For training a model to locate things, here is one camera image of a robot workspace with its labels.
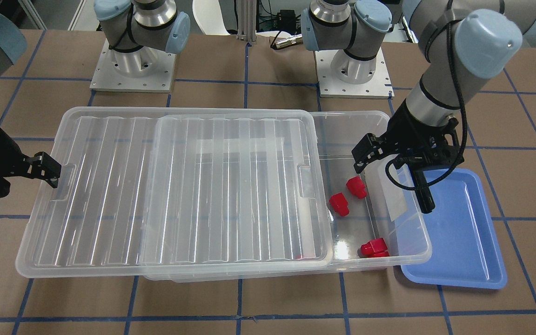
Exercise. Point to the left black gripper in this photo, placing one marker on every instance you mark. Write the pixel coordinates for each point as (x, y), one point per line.
(404, 124)

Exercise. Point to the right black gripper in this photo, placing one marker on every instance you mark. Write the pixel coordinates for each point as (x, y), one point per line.
(2, 156)

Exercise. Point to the clear plastic storage box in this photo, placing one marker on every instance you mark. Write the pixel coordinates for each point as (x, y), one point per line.
(370, 195)

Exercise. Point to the red block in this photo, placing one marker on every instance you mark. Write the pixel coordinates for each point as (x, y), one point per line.
(305, 257)
(357, 187)
(339, 204)
(374, 248)

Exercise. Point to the clear plastic box lid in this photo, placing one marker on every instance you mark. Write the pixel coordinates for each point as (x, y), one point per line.
(91, 225)

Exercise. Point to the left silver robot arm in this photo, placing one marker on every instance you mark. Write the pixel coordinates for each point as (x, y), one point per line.
(465, 42)

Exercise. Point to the red block front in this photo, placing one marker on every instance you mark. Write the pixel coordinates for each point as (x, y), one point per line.
(374, 248)

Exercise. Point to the blue plastic tray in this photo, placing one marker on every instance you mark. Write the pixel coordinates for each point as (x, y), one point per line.
(465, 248)

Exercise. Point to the red block under lid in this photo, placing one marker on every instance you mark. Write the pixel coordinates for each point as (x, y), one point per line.
(305, 257)

